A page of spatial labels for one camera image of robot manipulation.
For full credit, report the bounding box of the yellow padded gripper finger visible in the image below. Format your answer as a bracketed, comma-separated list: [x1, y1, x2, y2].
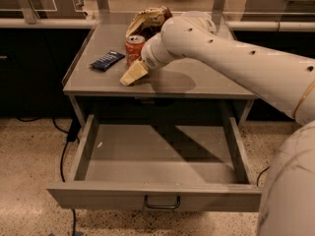
[120, 60, 149, 87]

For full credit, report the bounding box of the red coke can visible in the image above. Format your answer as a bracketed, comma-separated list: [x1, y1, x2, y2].
[125, 35, 146, 67]

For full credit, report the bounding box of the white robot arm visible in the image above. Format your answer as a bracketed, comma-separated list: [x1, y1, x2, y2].
[120, 13, 315, 236]

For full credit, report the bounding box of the open grey top drawer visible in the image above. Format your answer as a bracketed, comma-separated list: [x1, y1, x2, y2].
[47, 116, 261, 212]

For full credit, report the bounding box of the dark blue snack bar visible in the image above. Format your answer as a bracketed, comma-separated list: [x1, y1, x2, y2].
[91, 50, 125, 72]

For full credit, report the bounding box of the brown chip bag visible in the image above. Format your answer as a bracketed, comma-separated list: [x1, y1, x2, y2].
[125, 6, 172, 39]

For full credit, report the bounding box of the grey metal cabinet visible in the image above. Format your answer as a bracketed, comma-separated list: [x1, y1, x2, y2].
[64, 13, 257, 125]

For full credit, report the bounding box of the white bowl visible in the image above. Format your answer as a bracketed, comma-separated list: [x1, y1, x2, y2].
[182, 11, 217, 33]

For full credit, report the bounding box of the black power adapter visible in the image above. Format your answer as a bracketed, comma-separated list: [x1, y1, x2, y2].
[66, 118, 81, 142]

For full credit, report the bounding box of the black cable left floor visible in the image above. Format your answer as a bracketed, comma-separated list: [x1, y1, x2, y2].
[16, 116, 80, 236]

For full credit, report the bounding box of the black cable floor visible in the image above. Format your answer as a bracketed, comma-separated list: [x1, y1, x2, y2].
[16, 116, 80, 236]
[256, 165, 271, 188]

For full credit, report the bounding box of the black drawer handle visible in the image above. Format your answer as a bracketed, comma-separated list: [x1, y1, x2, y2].
[144, 196, 181, 210]

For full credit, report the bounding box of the black cable right floor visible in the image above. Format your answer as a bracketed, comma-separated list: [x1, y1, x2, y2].
[256, 165, 271, 188]

